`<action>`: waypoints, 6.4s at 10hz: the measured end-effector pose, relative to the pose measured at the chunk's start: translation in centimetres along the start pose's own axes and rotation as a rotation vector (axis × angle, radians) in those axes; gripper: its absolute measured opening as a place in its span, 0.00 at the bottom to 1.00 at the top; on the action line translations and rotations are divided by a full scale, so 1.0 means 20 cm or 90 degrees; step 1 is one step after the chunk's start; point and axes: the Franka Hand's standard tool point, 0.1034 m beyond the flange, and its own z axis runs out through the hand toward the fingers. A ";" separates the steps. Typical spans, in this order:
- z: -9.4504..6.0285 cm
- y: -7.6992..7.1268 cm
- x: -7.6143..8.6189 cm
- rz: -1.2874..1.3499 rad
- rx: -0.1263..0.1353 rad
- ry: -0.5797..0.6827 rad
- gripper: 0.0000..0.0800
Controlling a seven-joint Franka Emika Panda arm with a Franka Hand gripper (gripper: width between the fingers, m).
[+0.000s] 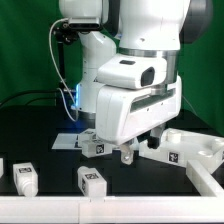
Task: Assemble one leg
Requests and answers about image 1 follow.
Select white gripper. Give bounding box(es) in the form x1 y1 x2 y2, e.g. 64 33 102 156
95 77 182 165

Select white square tabletop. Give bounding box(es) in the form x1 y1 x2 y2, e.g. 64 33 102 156
139 128 224 174

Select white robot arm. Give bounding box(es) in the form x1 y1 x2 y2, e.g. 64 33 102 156
59 0 213 164

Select white tag sheet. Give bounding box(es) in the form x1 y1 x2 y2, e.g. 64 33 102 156
52 133 80 150

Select white obstacle fence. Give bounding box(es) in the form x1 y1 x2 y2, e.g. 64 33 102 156
0 160 224 224

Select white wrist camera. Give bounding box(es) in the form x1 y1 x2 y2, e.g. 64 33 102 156
97 54 167 89

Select black floor cables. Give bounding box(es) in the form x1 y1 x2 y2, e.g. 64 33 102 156
0 89 58 108

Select black camera on stand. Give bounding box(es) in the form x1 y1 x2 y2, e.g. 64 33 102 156
53 23 79 89

